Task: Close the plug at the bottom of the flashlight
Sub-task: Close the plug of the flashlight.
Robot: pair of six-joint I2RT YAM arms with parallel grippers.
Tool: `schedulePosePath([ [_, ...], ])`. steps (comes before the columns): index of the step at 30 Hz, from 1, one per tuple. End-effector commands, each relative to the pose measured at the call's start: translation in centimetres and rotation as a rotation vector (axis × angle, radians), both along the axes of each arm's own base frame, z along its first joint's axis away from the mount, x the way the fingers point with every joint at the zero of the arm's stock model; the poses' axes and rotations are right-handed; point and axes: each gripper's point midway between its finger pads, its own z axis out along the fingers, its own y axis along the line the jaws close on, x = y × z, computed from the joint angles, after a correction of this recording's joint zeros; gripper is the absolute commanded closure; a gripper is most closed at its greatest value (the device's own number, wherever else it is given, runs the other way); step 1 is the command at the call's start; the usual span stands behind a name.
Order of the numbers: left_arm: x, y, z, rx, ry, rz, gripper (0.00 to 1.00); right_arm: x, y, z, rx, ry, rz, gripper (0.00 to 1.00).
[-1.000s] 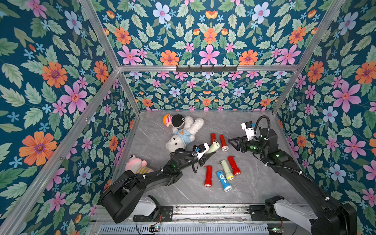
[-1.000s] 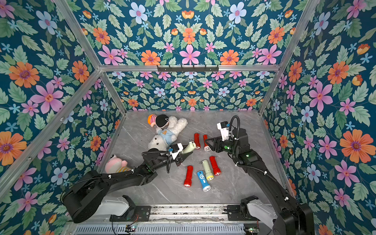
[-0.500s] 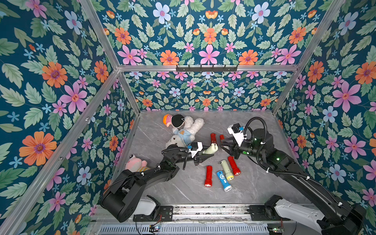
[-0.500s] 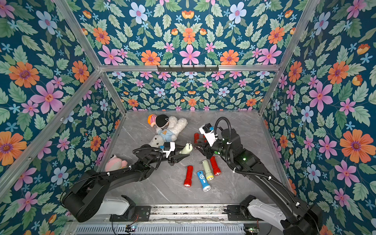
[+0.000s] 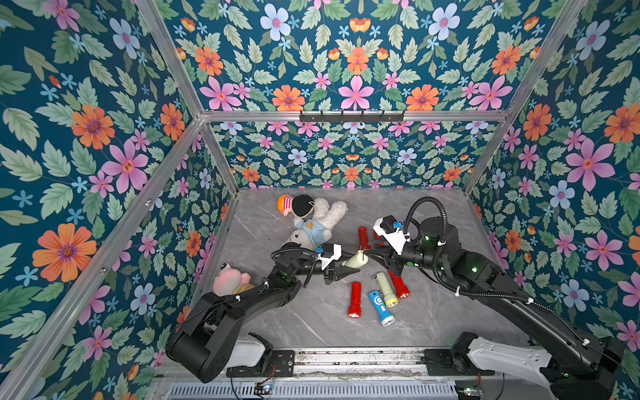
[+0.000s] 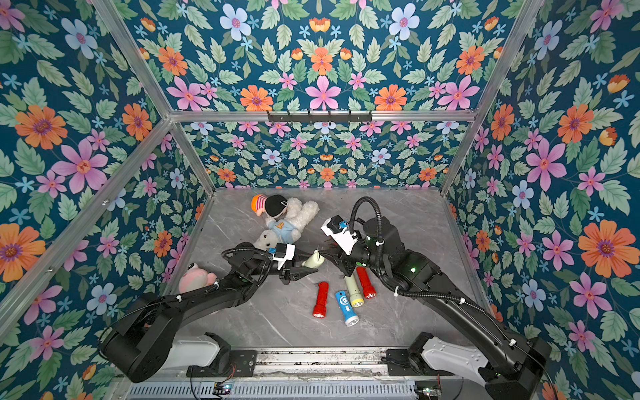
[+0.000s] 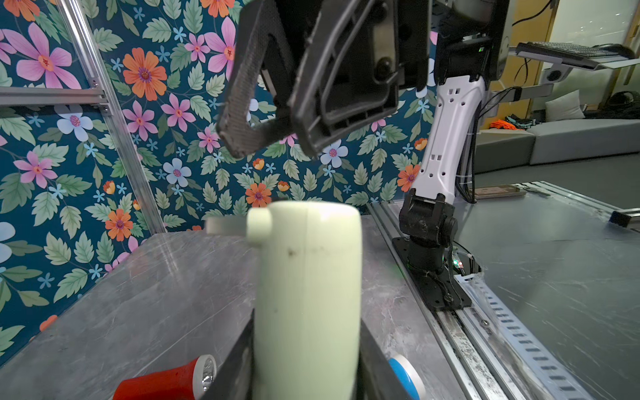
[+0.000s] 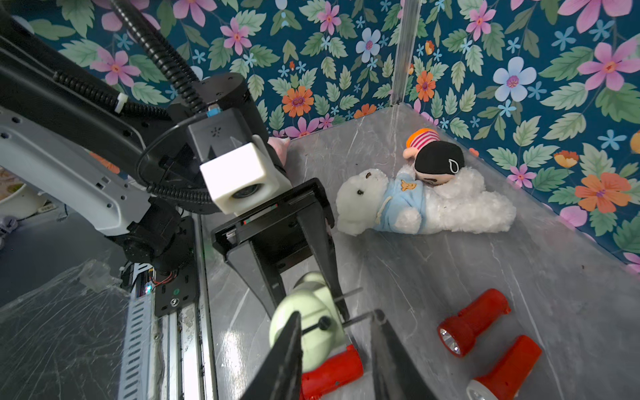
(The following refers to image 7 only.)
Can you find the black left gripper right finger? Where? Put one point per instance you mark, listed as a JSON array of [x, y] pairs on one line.
[[375, 377]]

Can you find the pale green flashlight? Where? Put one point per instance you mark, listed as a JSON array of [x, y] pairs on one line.
[[307, 313]]

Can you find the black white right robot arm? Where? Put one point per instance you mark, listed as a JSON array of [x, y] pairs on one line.
[[469, 46]]

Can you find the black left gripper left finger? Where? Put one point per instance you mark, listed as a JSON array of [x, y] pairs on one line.
[[234, 380]]

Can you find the grey sofa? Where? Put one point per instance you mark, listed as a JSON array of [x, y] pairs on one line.
[[555, 142]]

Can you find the red flashlight plain middle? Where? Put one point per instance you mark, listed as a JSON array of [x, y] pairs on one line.
[[190, 382]]

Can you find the black keyboard on stand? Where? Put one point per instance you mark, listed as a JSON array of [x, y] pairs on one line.
[[608, 56]]

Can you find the blue flashlight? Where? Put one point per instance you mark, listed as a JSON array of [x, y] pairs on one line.
[[408, 377]]

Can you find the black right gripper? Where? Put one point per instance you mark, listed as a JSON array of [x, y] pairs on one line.
[[356, 57]]

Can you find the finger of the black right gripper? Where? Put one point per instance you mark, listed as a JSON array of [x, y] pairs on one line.
[[263, 45]]

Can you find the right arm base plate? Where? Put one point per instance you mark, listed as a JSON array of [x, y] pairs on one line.
[[439, 291]]

